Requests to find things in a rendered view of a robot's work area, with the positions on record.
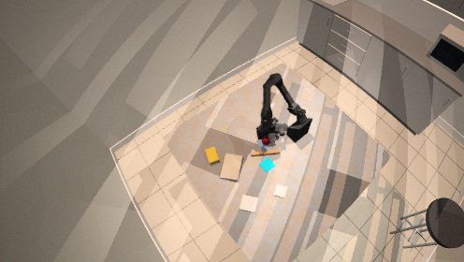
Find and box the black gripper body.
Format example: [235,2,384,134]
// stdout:
[257,126,285,139]

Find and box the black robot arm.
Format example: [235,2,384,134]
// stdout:
[256,73,309,143]

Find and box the yellow rectangular block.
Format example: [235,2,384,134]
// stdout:
[205,147,220,165]

